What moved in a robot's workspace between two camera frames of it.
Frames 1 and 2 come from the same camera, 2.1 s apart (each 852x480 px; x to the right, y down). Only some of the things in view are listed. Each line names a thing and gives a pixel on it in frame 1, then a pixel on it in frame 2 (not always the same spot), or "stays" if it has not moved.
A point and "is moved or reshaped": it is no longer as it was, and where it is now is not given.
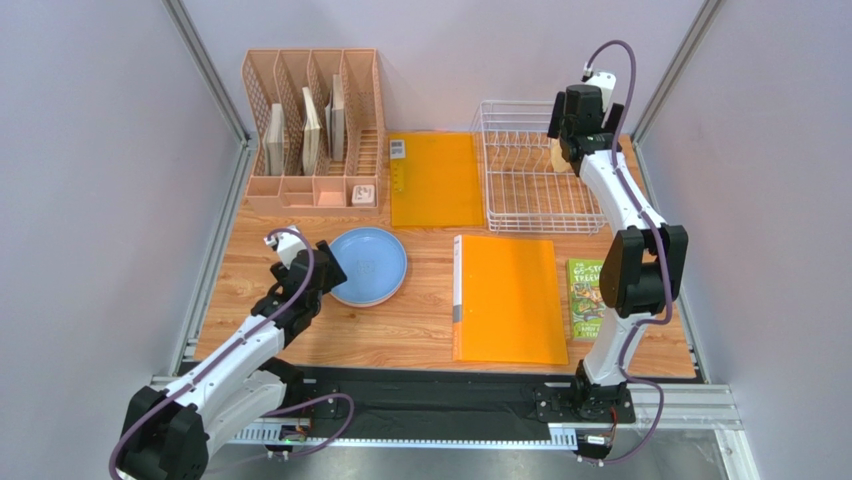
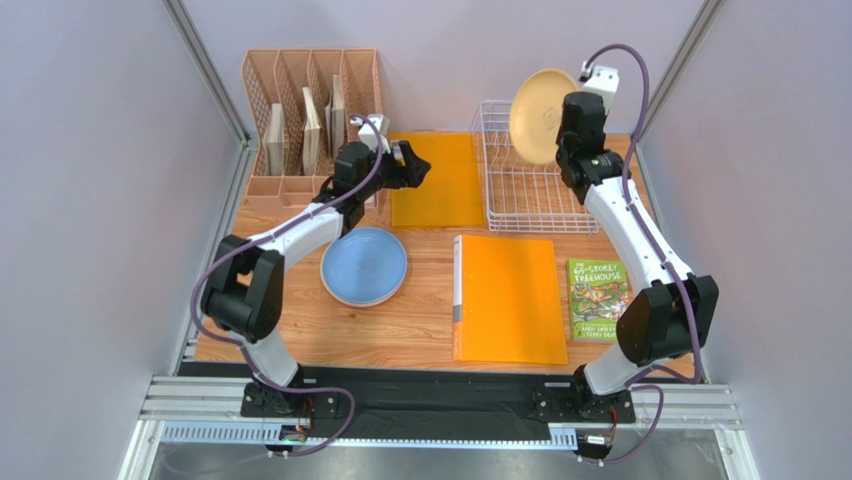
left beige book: (275, 143) stays
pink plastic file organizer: (319, 120) stays
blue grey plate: (375, 263) stays
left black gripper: (335, 274) -> (409, 176)
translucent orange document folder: (436, 180) stays
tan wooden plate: (560, 164) is moved or reshaped
